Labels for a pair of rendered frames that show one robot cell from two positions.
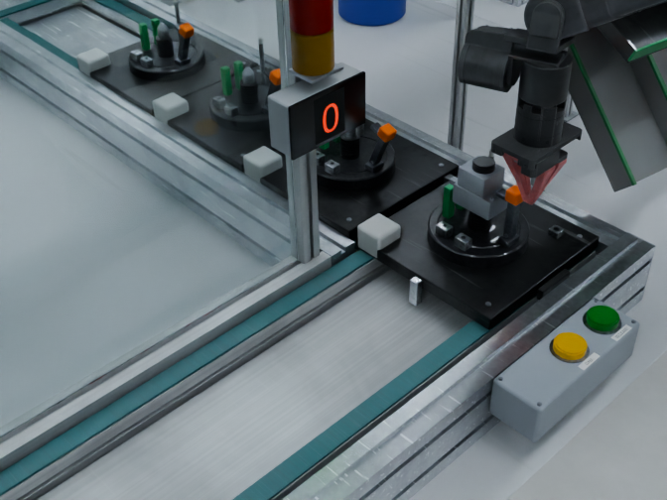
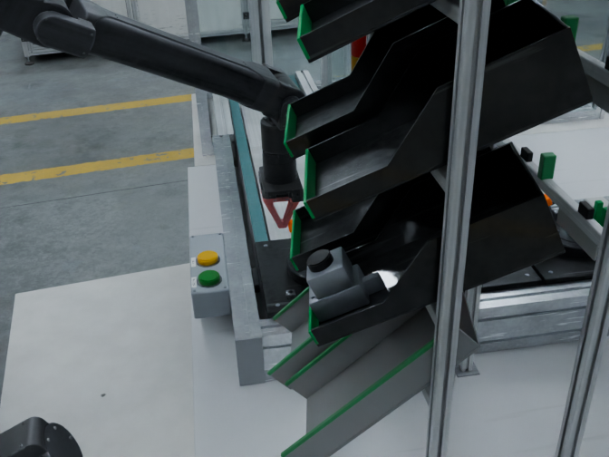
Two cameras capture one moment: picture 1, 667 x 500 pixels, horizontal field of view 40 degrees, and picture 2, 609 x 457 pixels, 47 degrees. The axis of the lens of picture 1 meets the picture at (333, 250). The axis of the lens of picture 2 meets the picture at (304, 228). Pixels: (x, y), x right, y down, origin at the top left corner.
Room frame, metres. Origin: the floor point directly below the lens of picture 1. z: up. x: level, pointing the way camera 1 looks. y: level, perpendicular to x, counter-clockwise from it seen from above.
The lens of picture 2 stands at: (1.60, -1.11, 1.69)
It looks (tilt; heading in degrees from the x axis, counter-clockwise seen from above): 30 degrees down; 125
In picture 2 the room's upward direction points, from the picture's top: 2 degrees counter-clockwise
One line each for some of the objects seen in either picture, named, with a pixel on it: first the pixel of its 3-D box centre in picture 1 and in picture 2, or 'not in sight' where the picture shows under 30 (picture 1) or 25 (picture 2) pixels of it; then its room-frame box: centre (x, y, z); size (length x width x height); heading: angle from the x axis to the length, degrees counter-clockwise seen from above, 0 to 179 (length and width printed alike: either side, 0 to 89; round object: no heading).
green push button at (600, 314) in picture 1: (601, 320); (208, 279); (0.84, -0.34, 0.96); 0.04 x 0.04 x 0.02
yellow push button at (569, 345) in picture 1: (569, 348); (207, 259); (0.79, -0.28, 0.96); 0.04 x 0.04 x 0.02
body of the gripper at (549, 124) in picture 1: (539, 122); (279, 167); (0.95, -0.25, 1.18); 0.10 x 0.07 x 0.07; 132
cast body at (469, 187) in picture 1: (475, 181); not in sight; (1.01, -0.19, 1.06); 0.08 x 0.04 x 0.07; 43
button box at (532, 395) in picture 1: (566, 366); (209, 273); (0.79, -0.28, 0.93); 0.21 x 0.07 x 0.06; 133
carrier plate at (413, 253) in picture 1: (476, 241); (323, 271); (1.01, -0.20, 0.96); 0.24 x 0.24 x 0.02; 43
